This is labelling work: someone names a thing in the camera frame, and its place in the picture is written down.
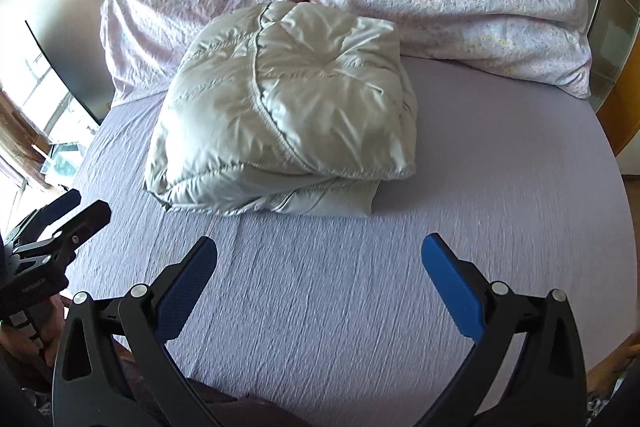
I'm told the wooden glass wardrobe door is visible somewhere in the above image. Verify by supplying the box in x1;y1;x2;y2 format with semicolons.
565;0;640;158

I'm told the bed with lavender sheet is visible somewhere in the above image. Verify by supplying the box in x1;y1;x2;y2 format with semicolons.
62;57;636;413

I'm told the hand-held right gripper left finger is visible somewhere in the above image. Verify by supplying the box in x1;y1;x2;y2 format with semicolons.
52;236;236;427

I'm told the black television screen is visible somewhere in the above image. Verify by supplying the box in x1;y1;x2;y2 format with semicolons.
25;21;108;125

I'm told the person's left hand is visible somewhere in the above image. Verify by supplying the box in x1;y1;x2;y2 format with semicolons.
0;294;68;373

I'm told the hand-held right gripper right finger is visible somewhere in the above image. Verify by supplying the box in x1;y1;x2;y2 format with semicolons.
415;233;587;427

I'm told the beige puffer jacket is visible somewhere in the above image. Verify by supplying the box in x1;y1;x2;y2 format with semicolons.
142;1;418;219

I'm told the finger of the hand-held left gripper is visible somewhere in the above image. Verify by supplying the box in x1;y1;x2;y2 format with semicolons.
10;200;112;260
6;188;82;235

